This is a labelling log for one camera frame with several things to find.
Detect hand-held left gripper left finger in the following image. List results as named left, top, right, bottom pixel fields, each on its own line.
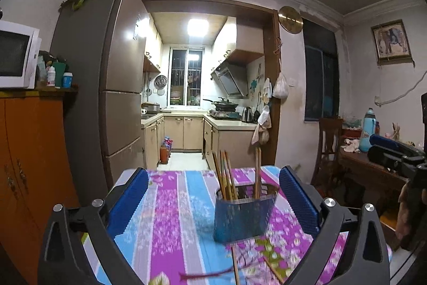
left=37, top=167, right=149, bottom=285

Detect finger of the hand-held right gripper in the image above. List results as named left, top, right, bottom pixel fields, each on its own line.
left=367, top=144, right=406, bottom=169
left=369, top=134, right=426, bottom=157

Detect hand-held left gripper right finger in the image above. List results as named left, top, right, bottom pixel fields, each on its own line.
left=278, top=166, right=392, bottom=285

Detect dark blue metal utensil holder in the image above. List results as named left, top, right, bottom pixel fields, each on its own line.
left=213, top=182, right=279, bottom=243

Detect bundle of wooden chopsticks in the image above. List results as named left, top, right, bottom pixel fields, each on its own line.
left=212, top=149, right=238, bottom=200

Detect person's right hand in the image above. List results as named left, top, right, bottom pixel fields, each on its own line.
left=395, top=183, right=413, bottom=241

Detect blue water bottle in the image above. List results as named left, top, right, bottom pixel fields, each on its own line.
left=358, top=108, right=377, bottom=153

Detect wooden side table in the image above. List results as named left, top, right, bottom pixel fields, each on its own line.
left=339, top=143, right=427, bottom=252

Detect crumpled white cloth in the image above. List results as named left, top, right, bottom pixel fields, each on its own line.
left=340, top=137, right=361, bottom=153

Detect brown wooden chopstick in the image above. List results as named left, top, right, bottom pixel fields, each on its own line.
left=254, top=147, right=262, bottom=199
left=231, top=245, right=240, bottom=285
left=263, top=256, right=285, bottom=285

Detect purple floral tablecloth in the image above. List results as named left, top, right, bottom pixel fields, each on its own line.
left=81, top=166, right=393, bottom=285

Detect wooden chair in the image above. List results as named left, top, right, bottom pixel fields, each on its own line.
left=311, top=117, right=344, bottom=196

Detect red floor bottles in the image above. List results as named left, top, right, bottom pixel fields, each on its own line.
left=160, top=136, right=174, bottom=164

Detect hanging cloth bags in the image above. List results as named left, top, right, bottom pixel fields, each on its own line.
left=251, top=78, right=273, bottom=147

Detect dark room window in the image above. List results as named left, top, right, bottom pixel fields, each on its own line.
left=303, top=19, right=344, bottom=123

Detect steel cooking pot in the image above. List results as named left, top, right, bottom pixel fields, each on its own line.
left=141, top=101, right=161, bottom=114

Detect framed elephant picture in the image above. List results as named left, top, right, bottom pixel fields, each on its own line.
left=370, top=19, right=414, bottom=65

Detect orange wooden cabinet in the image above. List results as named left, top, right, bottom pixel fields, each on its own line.
left=0, top=87, right=80, bottom=285

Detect gas stove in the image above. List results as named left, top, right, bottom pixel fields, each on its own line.
left=208, top=109, right=242, bottom=119

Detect hanging white plastic bag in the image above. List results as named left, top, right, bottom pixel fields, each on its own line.
left=272, top=71, right=289, bottom=99

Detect grey refrigerator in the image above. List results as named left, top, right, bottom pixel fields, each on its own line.
left=49, top=0, right=149, bottom=196

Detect black wok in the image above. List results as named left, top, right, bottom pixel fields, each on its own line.
left=203, top=97, right=239, bottom=109

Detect round metal strainer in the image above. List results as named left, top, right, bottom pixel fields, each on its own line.
left=155, top=74, right=168, bottom=95

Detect steel range hood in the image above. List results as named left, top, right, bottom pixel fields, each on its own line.
left=210, top=59, right=249, bottom=97

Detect barred kitchen window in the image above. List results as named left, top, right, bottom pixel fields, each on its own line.
left=169, top=47, right=203, bottom=107

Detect green container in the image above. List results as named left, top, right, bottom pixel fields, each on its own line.
left=55, top=61, right=69, bottom=88

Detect white microwave oven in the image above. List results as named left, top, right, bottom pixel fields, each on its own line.
left=0, top=20, right=42, bottom=89

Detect kitchen ceiling light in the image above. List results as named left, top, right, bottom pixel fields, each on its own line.
left=187, top=17, right=209, bottom=37

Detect white wall cable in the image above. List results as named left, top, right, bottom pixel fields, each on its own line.
left=374, top=71, right=427, bottom=106

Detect round gold wall clock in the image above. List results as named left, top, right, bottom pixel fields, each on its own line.
left=278, top=6, right=304, bottom=35

